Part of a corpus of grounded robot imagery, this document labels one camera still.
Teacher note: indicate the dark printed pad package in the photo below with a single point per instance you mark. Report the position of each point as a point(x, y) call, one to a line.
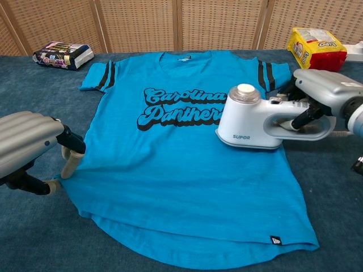
point(62, 56)

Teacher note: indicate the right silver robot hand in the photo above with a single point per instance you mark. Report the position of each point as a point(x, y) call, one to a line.
point(326, 88)

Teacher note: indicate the yellow red snack bag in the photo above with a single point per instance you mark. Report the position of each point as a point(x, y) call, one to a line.
point(326, 56)

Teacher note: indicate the wicker folding screen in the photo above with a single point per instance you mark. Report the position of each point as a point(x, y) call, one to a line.
point(141, 22)

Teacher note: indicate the blue Carolina Panthers t-shirt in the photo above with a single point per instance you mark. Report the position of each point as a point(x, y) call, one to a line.
point(170, 184)

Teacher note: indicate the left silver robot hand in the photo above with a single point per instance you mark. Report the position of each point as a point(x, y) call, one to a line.
point(22, 139)

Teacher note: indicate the white power strip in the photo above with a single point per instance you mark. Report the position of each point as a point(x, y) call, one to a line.
point(356, 54)

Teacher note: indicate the teal table mat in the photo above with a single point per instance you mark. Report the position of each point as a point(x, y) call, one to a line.
point(28, 241)

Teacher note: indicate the white handheld garment steamer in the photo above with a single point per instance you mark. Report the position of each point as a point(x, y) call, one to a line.
point(241, 127)

